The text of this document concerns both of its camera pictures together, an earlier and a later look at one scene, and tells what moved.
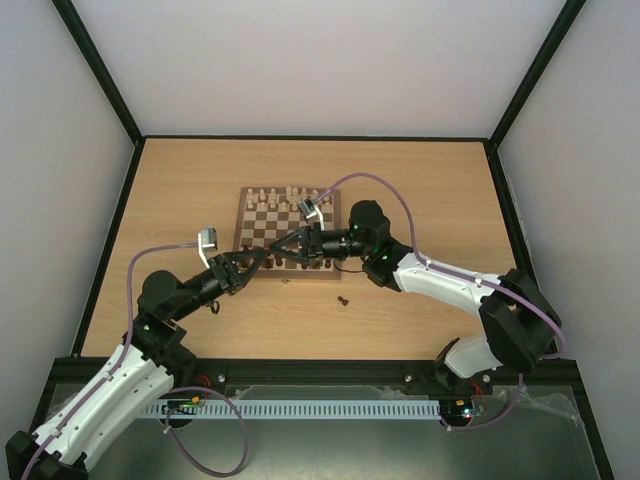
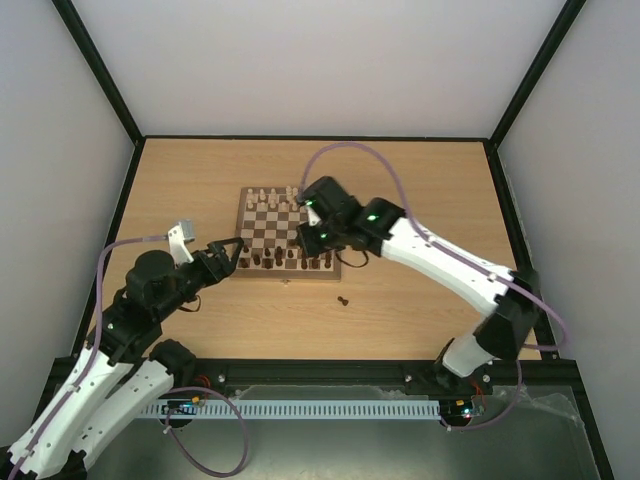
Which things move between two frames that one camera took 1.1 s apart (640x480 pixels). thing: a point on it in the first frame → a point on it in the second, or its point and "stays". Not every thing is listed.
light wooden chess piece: [295, 199] stays
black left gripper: [230, 261] → [227, 267]
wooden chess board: [268, 214] stays
